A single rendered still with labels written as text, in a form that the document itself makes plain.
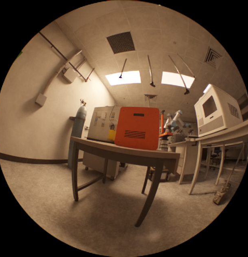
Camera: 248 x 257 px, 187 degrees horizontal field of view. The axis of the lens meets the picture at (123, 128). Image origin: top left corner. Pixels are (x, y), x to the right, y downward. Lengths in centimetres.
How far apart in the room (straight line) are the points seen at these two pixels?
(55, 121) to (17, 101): 94
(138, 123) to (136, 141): 17
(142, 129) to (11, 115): 192
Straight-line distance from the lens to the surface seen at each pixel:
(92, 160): 157
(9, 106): 168
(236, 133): 94
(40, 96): 155
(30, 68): 186
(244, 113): 304
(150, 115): 78
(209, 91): 120
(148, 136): 72
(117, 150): 42
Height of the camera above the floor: 73
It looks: 12 degrees up
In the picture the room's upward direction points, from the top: 9 degrees clockwise
